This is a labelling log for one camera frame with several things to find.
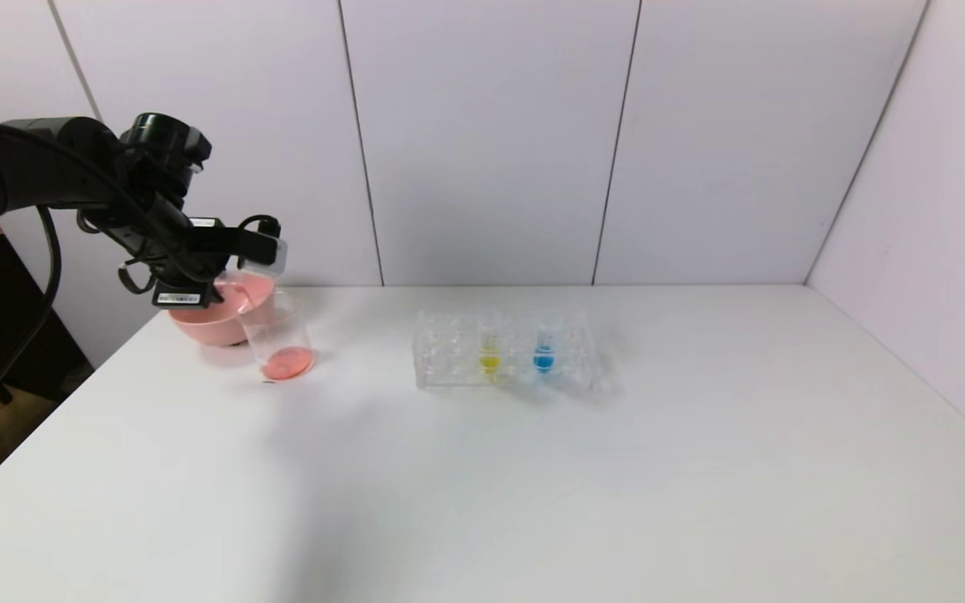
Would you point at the clear glass beaker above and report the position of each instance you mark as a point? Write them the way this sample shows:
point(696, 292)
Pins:
point(286, 362)

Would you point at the test tube with blue pigment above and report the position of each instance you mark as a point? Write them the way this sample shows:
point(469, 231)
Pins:
point(543, 360)

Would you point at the test tube with red pigment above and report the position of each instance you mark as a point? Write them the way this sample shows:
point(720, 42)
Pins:
point(235, 280)

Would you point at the pink plastic bowl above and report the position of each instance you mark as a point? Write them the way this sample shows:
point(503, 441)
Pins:
point(214, 327)

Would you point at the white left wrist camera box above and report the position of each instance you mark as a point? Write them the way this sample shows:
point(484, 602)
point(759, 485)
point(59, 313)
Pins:
point(273, 258)

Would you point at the test tube with yellow pigment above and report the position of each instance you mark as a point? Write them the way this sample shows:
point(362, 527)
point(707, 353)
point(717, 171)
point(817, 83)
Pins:
point(489, 361)

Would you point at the black background furniture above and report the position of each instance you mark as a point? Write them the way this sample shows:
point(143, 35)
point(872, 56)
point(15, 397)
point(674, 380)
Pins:
point(64, 352)

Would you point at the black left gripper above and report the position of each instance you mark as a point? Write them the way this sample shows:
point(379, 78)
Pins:
point(178, 296)

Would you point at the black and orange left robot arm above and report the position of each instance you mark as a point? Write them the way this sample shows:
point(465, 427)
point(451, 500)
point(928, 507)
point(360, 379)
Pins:
point(30, 167)

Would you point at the clear acrylic test tube rack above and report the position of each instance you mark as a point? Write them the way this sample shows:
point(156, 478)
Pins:
point(524, 378)

